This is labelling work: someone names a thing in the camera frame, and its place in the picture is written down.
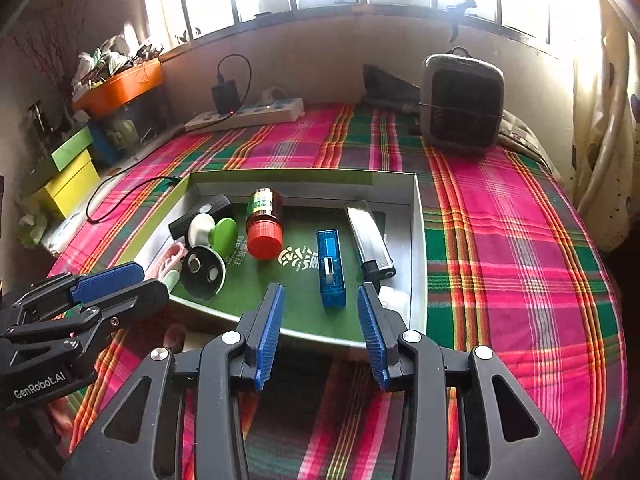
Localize white power strip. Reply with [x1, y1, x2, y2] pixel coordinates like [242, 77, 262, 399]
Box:
[184, 97, 306, 133]

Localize printed cloth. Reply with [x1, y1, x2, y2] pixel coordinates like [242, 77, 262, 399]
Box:
[500, 110, 551, 161]

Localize yellow box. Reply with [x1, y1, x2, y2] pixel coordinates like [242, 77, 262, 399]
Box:
[42, 152, 101, 218]

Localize green wrapped packet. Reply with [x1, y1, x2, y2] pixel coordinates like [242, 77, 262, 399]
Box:
[17, 212, 48, 248]

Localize clear glass tank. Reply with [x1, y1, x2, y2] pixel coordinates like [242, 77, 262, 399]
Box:
[100, 95, 166, 156]

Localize black loose cable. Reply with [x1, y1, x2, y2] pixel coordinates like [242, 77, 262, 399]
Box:
[86, 175, 182, 223]

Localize pile of crumpled packets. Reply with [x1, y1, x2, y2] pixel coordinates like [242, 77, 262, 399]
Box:
[72, 35, 166, 91]

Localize pink and green plaid blanket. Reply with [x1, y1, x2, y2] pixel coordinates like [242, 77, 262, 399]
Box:
[45, 102, 628, 480]

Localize dark folded cloth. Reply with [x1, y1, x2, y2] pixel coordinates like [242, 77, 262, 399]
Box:
[362, 63, 423, 111]

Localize dried branch bunch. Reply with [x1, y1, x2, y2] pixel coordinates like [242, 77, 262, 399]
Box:
[10, 35, 71, 101]

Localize black flashlight device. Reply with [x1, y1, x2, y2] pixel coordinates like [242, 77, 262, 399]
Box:
[169, 195, 233, 241]

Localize small blue box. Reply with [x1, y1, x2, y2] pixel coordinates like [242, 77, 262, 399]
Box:
[316, 229, 347, 309]

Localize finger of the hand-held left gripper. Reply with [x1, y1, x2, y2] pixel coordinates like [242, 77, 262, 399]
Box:
[10, 261, 146, 322]
[0, 280, 170, 356]

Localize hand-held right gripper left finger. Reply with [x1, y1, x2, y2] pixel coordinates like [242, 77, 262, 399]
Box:
[62, 282, 286, 480]

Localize orange box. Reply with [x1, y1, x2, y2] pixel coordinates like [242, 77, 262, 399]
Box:
[72, 57, 166, 118]

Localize black window handle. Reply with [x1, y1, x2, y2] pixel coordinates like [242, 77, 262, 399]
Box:
[447, 0, 478, 41]

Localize black charger with cable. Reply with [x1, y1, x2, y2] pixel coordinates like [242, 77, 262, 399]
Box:
[211, 55, 253, 116]

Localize cream heart-print curtain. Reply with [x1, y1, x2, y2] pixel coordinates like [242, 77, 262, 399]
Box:
[570, 0, 640, 253]

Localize black round two-button disc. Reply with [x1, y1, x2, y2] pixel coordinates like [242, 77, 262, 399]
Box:
[179, 245, 227, 302]

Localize brown bottle with red cap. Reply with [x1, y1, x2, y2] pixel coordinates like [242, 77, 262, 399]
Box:
[245, 187, 285, 260]

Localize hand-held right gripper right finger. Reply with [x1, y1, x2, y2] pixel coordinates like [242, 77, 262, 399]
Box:
[356, 282, 583, 480]

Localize white and green spool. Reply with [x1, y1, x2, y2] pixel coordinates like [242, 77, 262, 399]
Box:
[187, 213, 238, 253]

